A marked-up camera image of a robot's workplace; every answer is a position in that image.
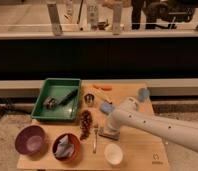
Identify dark grey eraser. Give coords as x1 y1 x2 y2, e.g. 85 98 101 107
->
99 131 120 141

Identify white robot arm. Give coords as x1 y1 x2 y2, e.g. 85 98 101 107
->
104 97 198 152

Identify white plastic cup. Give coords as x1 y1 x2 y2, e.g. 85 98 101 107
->
104 143 123 165

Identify small metal cup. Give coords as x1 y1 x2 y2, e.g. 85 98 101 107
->
84 93 95 107

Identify blue sponge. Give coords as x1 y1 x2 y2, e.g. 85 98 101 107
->
99 102 114 114

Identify brown pine cone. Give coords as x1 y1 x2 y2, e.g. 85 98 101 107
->
80 110 92 140

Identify orange carrot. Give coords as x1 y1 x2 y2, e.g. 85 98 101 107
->
93 84 112 91

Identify red bowl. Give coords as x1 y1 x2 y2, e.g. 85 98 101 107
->
52 133 81 163

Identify grey crumpled cloth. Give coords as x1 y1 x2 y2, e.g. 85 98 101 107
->
55 135 74 158

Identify blue round object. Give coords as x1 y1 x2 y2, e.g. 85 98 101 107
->
138 88 150 102

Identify black marker pen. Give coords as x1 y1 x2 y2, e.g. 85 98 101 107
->
59 89 78 105

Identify green plastic tray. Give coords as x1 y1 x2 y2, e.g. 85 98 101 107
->
31 78 81 122

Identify small metal clip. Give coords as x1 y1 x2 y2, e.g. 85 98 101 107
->
43 97 57 109

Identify purple bowl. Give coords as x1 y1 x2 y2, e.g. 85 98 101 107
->
15 125 46 155

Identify black office chair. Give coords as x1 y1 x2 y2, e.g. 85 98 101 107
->
146 0 195 29

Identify yellow handled tool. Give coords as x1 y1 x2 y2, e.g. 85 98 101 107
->
95 91 112 104

